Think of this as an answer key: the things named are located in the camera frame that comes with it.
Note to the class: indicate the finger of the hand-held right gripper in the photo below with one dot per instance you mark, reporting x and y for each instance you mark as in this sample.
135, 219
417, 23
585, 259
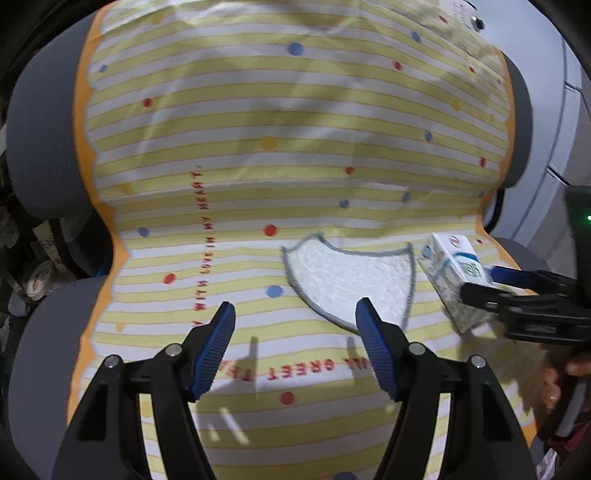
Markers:
489, 297
510, 276

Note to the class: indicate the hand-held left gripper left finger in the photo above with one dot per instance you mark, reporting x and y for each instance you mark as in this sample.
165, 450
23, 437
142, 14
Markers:
217, 350

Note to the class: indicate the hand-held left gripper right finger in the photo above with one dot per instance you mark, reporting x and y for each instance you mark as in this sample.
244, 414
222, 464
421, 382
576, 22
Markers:
376, 346

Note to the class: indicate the white milk carton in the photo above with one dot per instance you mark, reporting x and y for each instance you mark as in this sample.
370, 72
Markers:
450, 286

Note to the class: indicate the white pad grey edge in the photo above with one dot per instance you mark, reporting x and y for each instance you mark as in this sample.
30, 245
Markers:
351, 277

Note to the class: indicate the person's right hand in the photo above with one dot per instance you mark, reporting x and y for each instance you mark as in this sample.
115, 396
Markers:
551, 378

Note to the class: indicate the round white roll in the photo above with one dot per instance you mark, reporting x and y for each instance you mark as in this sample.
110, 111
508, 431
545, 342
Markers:
41, 279

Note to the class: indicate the yellow striped dotted cloth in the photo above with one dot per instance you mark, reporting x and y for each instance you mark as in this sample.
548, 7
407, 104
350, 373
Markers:
277, 161

